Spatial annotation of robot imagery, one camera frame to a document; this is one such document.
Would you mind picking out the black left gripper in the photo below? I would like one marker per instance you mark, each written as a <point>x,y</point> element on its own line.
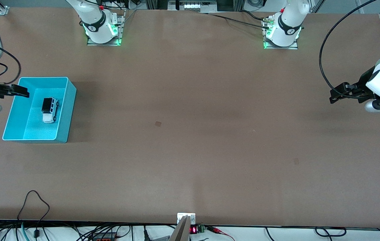
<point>360,86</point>

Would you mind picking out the white jeep toy black roof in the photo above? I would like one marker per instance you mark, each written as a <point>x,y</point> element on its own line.
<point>49,115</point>

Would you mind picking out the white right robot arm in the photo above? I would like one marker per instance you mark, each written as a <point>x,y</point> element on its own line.
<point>93,20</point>

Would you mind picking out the teal plastic storage bin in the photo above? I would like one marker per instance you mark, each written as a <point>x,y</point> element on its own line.
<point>32,130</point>

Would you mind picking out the black power strip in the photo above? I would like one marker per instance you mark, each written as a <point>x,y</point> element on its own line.
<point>104,237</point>

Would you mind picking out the lit control box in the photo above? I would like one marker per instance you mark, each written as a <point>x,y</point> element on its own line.
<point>193,6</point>

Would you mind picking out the red LED display module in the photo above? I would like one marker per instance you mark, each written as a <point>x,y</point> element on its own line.
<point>193,230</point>

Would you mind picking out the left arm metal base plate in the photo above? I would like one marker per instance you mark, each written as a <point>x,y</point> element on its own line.
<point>292,47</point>

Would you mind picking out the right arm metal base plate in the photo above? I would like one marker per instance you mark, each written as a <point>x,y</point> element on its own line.
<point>120,33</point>

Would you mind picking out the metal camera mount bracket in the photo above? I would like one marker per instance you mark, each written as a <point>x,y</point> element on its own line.
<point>181,231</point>

